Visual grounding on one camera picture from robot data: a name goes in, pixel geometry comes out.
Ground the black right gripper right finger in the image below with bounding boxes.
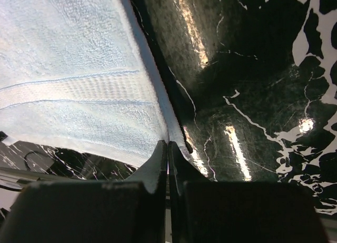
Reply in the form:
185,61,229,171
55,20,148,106
167,142,328,242

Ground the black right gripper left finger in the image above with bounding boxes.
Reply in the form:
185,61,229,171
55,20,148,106
1,141,167,242

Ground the light blue towel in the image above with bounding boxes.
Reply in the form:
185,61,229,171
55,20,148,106
1,0,191,180

